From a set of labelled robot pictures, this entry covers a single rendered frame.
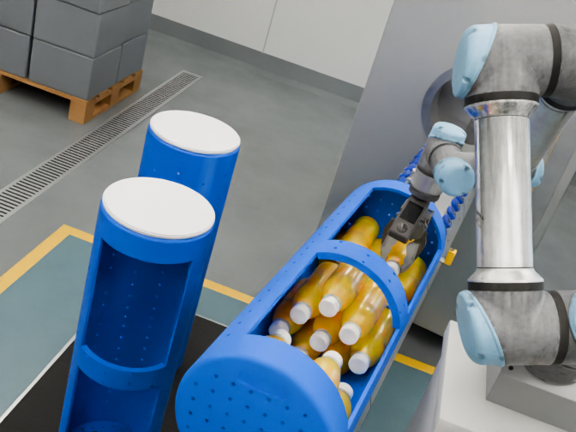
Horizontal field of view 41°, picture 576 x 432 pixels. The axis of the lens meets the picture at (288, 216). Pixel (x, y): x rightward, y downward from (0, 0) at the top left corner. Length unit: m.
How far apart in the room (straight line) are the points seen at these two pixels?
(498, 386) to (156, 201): 0.94
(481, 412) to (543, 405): 0.11
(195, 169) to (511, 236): 1.25
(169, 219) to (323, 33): 4.49
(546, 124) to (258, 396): 0.69
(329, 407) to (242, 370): 0.15
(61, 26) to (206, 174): 2.50
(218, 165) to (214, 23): 4.22
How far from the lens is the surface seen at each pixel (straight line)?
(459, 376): 1.49
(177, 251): 1.83
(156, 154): 2.30
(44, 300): 3.25
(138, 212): 1.87
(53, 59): 4.72
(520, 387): 1.45
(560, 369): 1.39
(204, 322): 3.04
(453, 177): 1.58
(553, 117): 1.42
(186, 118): 2.43
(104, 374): 2.07
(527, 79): 1.25
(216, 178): 2.31
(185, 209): 1.93
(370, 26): 6.15
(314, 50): 6.27
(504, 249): 1.23
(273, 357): 1.21
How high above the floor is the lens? 1.97
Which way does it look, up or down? 28 degrees down
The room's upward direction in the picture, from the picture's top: 18 degrees clockwise
